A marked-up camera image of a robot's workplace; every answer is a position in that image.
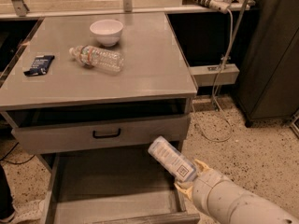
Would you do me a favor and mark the grey metal bracket block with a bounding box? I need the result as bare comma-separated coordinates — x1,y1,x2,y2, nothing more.
190,63,239,87

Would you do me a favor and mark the white power cable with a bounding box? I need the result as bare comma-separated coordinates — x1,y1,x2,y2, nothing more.
191,8,235,143

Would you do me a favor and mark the blue plastic bottle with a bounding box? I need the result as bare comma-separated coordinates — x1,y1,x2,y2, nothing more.
148,136,197,182

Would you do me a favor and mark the white power strip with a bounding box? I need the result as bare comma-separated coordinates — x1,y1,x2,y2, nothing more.
187,0,230,14

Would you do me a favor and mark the black floor cable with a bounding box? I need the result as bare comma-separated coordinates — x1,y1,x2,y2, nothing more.
0,142,36,165

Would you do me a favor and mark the white shoe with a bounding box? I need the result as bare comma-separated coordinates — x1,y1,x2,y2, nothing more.
0,200,45,224

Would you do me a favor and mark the clear water bottle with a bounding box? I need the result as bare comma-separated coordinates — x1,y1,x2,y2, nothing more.
69,45,123,74

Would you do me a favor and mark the closed grey upper drawer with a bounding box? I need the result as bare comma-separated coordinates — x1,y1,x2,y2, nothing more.
12,115,191,154

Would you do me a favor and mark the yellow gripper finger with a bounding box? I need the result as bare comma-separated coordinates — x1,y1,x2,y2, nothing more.
193,159,210,175
174,181,193,201

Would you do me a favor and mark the white bowl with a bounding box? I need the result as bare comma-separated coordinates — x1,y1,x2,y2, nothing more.
90,20,123,47

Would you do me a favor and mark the dark blue snack packet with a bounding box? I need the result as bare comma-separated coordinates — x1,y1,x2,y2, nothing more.
23,55,55,77

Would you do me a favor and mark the open grey lower drawer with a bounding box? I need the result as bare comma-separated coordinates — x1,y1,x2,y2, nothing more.
40,145,200,224

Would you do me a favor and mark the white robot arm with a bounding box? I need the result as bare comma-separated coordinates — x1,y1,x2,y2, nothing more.
175,160,299,224

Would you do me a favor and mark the black drawer handle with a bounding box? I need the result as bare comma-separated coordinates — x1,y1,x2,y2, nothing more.
93,129,121,139

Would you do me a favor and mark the grey drawer cabinet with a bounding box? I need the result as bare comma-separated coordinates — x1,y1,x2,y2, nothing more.
0,11,201,224

